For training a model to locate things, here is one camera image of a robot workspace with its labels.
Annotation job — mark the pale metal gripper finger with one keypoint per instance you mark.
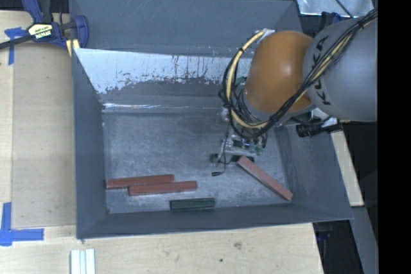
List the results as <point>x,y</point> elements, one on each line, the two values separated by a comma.
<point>216,173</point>
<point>215,158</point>

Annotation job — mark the dark green flat block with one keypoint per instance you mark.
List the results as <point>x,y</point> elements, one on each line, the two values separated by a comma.
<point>192,204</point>

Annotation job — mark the red-brown flat block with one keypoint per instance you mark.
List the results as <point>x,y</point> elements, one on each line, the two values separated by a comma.
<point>266,179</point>
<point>140,181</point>
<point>162,188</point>

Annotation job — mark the grey metal bin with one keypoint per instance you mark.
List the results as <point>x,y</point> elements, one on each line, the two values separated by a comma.
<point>167,144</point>

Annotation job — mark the pale wood flat board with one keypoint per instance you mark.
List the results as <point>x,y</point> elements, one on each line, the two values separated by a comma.
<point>41,138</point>

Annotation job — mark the black cylinder on white bracket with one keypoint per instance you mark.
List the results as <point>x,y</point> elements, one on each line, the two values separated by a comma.
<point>309,130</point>

